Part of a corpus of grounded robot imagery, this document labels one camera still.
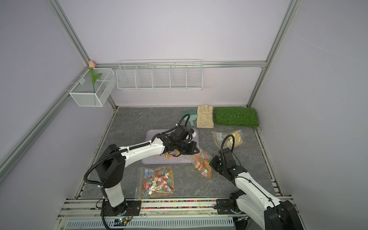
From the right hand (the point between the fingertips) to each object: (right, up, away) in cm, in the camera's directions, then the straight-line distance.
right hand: (209, 160), depth 87 cm
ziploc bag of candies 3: (-33, -11, -6) cm, 35 cm away
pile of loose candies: (-25, +1, +4) cm, 26 cm away
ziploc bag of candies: (+6, +15, -18) cm, 24 cm away
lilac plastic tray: (-16, -1, +4) cm, 17 cm away
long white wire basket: (-32, +55, +9) cm, 65 cm away
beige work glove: (0, +26, +26) cm, 37 cm away
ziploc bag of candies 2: (-5, -1, -2) cm, 6 cm away
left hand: (-6, +6, -7) cm, 11 cm away
